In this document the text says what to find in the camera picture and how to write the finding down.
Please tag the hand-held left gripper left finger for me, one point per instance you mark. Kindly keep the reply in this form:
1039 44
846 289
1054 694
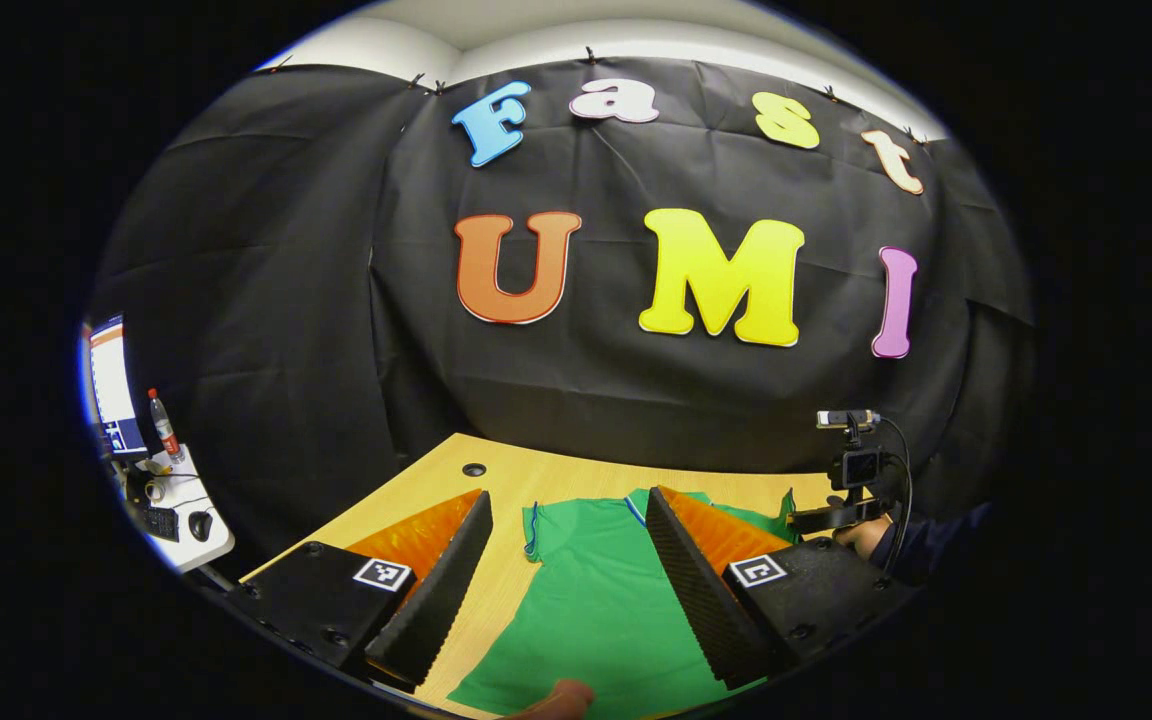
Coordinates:
436 610

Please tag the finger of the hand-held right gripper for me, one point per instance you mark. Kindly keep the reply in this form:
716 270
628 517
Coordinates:
821 518

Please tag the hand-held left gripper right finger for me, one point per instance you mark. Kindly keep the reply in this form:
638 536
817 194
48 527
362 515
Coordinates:
701 600

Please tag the green T-shirt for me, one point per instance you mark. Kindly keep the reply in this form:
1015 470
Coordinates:
596 610

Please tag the black backdrop cloth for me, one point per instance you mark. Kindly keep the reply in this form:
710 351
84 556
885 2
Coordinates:
556 390

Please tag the black computer mouse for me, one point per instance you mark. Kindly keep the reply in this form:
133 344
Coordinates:
200 524

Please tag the white side desk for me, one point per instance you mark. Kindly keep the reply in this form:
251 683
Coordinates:
191 545

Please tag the black keyboard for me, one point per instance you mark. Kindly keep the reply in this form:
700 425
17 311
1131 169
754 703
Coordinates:
161 522

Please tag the red capped bottle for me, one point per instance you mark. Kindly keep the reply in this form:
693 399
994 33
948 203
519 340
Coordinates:
164 425

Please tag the computer monitor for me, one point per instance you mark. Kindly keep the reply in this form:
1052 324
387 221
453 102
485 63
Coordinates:
114 385

